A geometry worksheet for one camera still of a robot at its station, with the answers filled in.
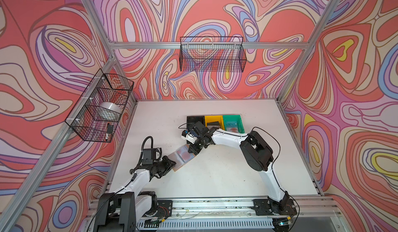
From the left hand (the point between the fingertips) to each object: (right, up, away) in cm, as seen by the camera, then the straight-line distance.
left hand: (176, 162), depth 87 cm
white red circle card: (+5, +3, +4) cm, 6 cm away
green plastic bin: (+36, +21, +16) cm, 45 cm away
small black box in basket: (-30, +21, -14) cm, 39 cm away
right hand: (+8, +4, +6) cm, 11 cm away
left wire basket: (-37, +27, -14) cm, 48 cm away
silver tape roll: (-29, +32, -14) cm, 45 cm away
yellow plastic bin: (+23, +25, +12) cm, 36 cm away
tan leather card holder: (-1, +2, +3) cm, 3 cm away
